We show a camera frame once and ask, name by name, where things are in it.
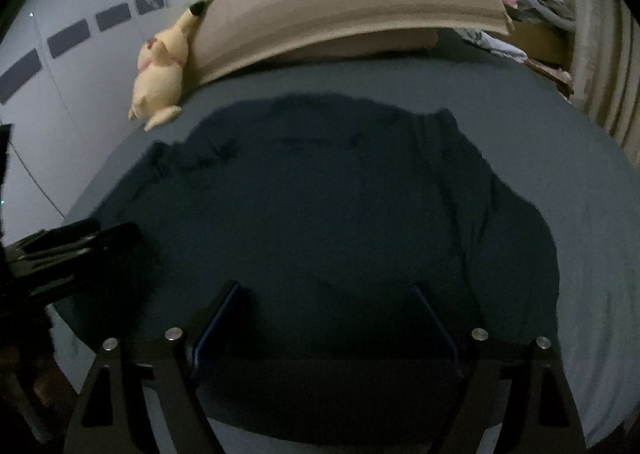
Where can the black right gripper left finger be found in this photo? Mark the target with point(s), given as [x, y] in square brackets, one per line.
[111, 414]

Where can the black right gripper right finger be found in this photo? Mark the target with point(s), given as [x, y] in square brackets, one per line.
[483, 382]

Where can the dark navy large garment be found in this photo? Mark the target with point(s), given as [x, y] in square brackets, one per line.
[329, 210]

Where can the pile of clothes and papers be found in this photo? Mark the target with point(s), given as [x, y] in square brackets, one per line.
[538, 12]

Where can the yellow plush toy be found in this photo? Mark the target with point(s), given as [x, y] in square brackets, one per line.
[161, 61]

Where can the grey-blue bed sheet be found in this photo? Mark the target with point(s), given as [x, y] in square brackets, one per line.
[535, 141]

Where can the beige pleated curtain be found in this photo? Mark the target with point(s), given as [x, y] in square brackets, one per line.
[605, 70]

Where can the brown cardboard box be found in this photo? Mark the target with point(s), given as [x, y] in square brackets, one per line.
[549, 53]

